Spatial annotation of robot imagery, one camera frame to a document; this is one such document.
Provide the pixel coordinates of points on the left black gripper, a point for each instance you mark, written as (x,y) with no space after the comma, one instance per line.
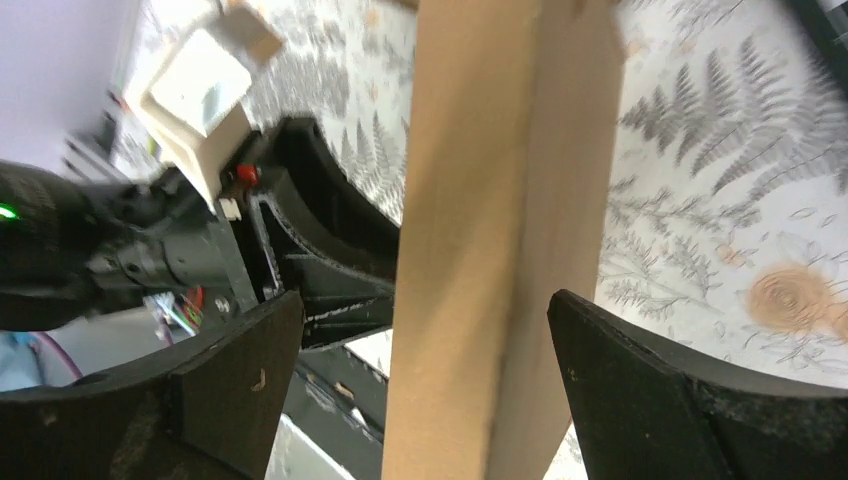
(69,249)

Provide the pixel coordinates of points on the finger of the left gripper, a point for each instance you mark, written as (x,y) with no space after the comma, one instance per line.
(320,236)
(333,321)

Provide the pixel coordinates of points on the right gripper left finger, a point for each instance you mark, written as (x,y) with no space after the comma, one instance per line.
(205,408)

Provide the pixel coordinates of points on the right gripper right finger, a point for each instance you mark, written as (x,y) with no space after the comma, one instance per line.
(646,407)

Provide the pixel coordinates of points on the cardboard box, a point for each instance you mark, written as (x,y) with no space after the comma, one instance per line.
(513,123)

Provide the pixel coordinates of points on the floral patterned table mat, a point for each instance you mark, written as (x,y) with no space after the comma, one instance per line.
(726,225)

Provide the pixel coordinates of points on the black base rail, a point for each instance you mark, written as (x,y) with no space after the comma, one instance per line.
(339,401)

